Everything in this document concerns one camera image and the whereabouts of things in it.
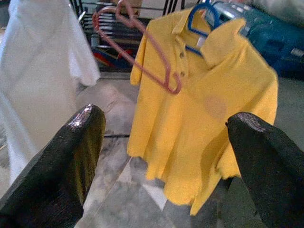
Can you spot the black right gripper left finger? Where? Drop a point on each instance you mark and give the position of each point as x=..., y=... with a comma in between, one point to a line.
x=52, y=178

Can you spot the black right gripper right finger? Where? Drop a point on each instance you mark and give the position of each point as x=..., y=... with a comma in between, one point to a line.
x=273, y=178

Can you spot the pink plastic hanger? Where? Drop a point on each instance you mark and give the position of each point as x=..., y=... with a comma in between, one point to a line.
x=142, y=68

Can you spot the blue plastic hanger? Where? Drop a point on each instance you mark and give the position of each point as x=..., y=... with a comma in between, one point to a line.
x=215, y=16

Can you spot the yellow polo shirt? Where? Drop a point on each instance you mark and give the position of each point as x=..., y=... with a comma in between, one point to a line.
x=190, y=130

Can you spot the white shirt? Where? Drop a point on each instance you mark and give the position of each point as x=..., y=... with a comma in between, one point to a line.
x=35, y=59

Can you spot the blue plastic storage box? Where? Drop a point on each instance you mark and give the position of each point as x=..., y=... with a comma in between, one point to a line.
x=273, y=40

